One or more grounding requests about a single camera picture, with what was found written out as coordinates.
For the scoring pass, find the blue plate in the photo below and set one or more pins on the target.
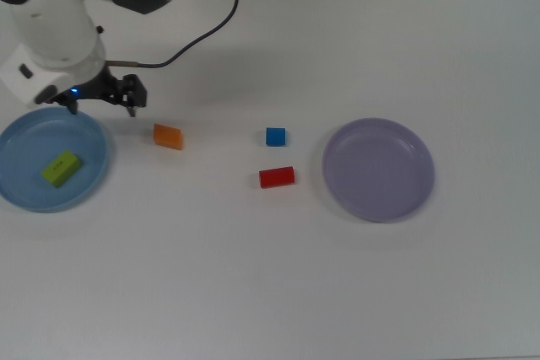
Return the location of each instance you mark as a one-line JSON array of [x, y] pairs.
[[84, 141]]

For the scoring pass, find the red cylinder block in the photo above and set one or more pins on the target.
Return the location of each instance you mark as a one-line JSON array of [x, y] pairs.
[[276, 177]]

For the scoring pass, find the blue block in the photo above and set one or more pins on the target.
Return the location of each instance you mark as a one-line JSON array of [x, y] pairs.
[[276, 136]]

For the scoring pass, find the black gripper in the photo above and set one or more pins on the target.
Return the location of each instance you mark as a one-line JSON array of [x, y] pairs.
[[99, 90]]

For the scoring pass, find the green block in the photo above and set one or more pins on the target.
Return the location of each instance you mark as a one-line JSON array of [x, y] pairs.
[[61, 168]]

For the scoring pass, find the purple plate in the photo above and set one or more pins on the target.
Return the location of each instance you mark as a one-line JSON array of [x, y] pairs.
[[378, 169]]

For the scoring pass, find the orange block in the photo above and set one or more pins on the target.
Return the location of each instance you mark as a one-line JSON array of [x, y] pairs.
[[168, 135]]

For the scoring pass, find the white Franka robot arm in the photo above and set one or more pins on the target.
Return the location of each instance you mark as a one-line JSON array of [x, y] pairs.
[[55, 27]]

